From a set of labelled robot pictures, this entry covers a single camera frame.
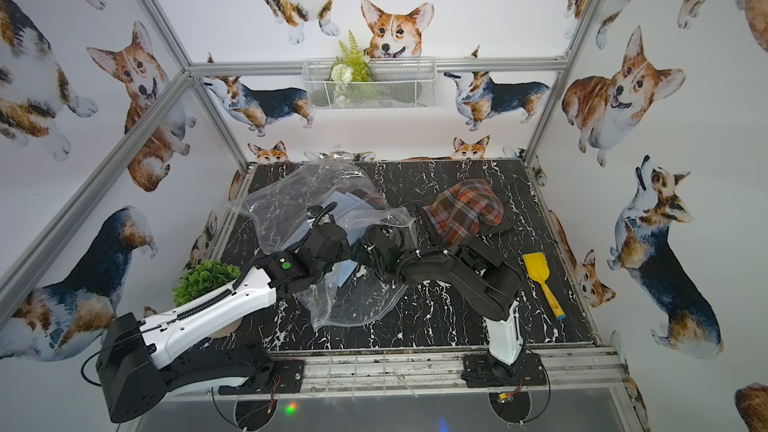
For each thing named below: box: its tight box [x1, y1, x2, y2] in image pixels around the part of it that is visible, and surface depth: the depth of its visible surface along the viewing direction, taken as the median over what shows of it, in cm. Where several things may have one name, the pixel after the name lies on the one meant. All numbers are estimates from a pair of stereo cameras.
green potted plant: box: [173, 260, 241, 307], surface depth 75 cm
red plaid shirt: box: [422, 179, 504, 244], surface depth 96 cm
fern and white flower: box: [329, 30, 373, 107], surface depth 85 cm
